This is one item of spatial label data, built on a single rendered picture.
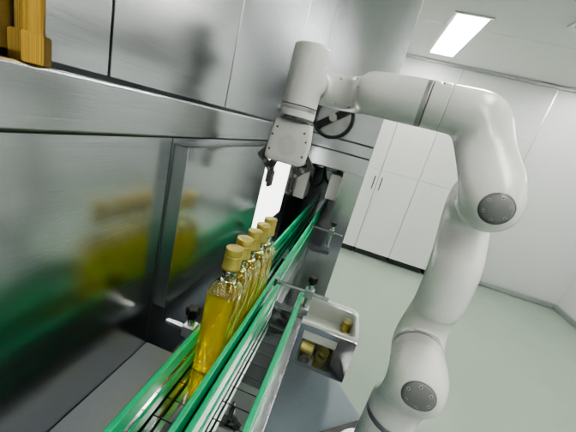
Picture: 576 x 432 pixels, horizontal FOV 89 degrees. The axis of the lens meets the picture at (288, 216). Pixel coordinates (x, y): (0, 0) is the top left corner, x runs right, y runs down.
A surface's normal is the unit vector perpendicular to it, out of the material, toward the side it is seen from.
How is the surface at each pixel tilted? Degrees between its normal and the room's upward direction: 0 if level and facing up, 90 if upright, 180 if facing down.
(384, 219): 90
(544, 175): 90
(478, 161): 56
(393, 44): 90
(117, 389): 0
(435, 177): 90
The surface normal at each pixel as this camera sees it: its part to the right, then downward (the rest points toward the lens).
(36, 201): 0.94, 0.30
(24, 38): 0.69, 0.38
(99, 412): 0.25, -0.93
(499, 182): -0.30, -0.43
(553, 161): -0.24, 0.23
